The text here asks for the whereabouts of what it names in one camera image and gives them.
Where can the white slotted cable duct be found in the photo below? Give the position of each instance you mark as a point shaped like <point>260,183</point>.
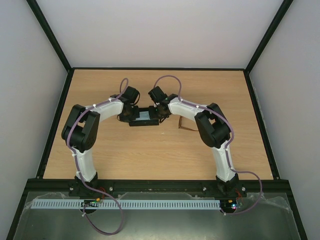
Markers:
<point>126,204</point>

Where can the right controller board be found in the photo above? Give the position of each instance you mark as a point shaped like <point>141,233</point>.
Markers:
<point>231,205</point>

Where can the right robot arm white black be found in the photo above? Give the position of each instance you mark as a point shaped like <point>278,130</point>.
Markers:
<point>213,128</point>

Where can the light blue cleaning cloth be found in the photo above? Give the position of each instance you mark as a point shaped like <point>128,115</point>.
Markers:
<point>144,116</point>

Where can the brown sunglasses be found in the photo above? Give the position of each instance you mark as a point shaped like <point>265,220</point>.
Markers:
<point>187,124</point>

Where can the black sunglasses case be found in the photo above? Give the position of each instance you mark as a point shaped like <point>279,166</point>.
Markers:
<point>144,123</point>

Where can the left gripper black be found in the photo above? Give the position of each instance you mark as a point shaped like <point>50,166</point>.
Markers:
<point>136,115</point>

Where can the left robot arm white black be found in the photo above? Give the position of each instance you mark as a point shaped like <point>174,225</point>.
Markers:
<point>80,134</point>

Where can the left controller board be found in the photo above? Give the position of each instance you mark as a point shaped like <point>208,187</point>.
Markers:
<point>91,203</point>

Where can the black aluminium frame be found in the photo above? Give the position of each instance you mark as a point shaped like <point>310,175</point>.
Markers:
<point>39,184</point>

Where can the controller board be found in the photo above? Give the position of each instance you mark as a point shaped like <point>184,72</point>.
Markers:
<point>231,205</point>
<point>91,203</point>

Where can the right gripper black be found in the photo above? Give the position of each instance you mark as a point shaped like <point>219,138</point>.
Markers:
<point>152,111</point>

